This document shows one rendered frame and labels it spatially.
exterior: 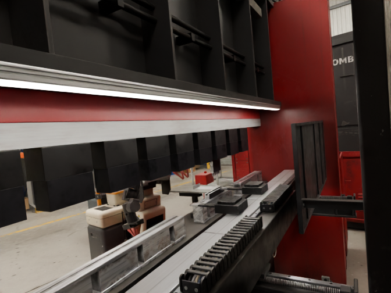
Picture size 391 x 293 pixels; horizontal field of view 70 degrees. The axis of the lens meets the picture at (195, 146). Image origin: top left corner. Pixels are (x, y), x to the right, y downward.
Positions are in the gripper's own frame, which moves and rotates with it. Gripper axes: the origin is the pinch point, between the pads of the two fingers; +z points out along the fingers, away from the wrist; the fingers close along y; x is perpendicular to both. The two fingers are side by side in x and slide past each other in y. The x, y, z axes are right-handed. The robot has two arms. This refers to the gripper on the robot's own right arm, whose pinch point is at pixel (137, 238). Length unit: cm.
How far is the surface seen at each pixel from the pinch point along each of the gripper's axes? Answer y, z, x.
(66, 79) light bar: 64, -52, -80
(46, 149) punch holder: 42, -43, -71
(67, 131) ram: 44, -48, -65
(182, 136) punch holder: 48, -42, -7
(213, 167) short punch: 43, -23, 28
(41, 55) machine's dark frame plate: 63, -56, -83
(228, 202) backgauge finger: 60, -9, -8
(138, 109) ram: 48, -54, -35
